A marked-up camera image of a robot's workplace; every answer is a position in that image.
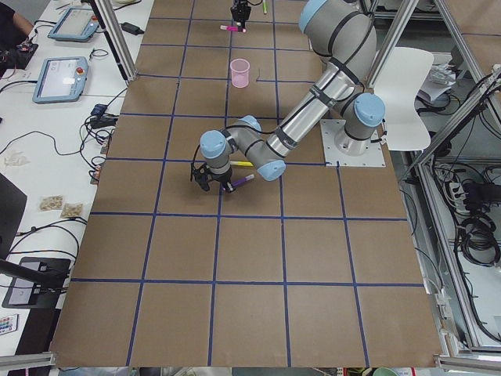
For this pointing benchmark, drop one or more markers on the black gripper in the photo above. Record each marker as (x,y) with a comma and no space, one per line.
(239,12)
(222,178)

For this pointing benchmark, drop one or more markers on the pink marker pen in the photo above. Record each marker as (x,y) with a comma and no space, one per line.
(233,28)

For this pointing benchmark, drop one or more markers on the purple marker pen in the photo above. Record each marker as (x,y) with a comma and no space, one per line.
(241,181)

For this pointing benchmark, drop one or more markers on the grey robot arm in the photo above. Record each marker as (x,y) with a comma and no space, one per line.
(346,41)

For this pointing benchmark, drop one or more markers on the pink plastic cup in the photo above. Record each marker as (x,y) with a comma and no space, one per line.
(239,69)

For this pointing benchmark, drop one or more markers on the yellow highlighter pen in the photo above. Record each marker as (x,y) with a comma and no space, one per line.
(241,163)

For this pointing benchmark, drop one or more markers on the black power adapter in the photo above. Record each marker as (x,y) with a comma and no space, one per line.
(131,28)

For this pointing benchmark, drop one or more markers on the blue usb hub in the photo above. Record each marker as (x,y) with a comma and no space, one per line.
(99,110)

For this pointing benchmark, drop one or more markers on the blue teach pendant far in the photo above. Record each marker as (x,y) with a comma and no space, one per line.
(75,25)

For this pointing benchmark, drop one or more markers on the blue teach pendant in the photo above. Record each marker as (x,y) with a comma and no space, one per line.
(61,80)
(75,25)

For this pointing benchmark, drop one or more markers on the bag of small parts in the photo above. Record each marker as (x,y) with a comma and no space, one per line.
(51,203)

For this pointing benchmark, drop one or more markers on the white plastic chair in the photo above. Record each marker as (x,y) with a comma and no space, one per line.
(397,85)

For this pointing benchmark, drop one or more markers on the blue teach pendant near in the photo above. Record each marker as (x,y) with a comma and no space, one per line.
(61,80)

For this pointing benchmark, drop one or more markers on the black monitor stand base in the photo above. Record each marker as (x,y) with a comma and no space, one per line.
(36,282)

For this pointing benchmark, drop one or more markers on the rgb remote control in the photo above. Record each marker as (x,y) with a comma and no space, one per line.
(9,324)

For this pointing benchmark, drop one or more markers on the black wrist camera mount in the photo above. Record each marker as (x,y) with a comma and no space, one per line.
(199,174)

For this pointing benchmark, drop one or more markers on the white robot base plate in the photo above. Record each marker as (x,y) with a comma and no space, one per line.
(342,151)

